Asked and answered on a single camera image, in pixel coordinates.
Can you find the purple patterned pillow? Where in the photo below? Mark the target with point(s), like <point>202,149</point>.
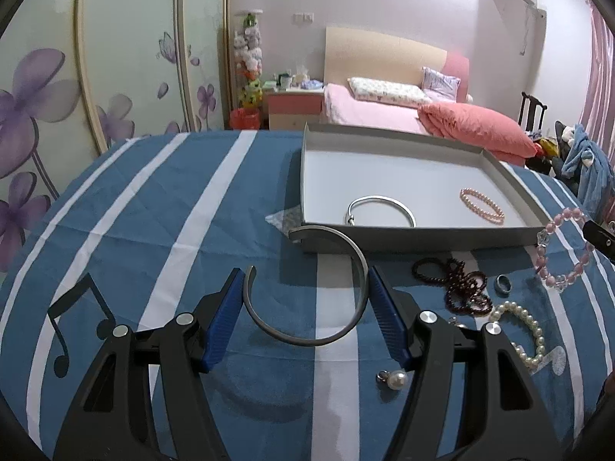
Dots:
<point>442,84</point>

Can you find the plush toy tower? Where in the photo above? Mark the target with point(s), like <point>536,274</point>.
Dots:
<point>250,43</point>

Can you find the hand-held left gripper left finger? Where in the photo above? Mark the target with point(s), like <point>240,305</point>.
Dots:
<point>223,317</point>

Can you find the flower print sliding wardrobe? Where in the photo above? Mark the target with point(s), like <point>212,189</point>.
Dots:
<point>129,57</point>

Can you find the red waste bin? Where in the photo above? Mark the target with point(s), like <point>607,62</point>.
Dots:
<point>245,119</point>

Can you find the white mug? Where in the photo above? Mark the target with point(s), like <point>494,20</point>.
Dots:
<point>285,80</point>

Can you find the pink bed with headboard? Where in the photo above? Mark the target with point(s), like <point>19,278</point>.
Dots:
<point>365,110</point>

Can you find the silver open bangle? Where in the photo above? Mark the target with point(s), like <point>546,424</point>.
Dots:
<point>379,197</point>

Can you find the blue white striped tablecloth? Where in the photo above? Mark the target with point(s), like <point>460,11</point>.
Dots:
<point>144,211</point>

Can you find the coral pink duvet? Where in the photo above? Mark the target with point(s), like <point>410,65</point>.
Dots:
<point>475,125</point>

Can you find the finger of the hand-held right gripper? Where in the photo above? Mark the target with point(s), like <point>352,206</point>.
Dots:
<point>599,236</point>

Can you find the grey cardboard tray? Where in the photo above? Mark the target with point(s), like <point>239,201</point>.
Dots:
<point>384,168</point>

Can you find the white wall socket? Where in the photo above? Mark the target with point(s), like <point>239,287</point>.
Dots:
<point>303,17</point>

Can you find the dark red bead strand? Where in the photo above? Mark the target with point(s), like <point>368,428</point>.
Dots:
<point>463,293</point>

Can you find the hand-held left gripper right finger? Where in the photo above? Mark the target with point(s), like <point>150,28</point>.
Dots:
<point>387,317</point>

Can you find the dark grey bangle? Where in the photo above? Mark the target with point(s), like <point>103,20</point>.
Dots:
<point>307,343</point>

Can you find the pink wooden nightstand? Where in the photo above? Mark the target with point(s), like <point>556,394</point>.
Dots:
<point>293,110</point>

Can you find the blue plush garment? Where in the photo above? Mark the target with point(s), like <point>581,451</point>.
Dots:
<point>584,163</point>

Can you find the white pearl earring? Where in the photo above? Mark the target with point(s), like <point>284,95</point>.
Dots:
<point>398,380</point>

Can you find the clear plastic bag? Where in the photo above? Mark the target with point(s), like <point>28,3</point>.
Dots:
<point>283,218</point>

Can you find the dark wooden chair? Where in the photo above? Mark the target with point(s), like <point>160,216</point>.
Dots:
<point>531,108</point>

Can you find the white patterned pillow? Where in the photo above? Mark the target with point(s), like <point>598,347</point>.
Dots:
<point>384,90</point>

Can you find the pink curtain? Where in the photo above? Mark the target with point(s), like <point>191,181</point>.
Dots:
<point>600,72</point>

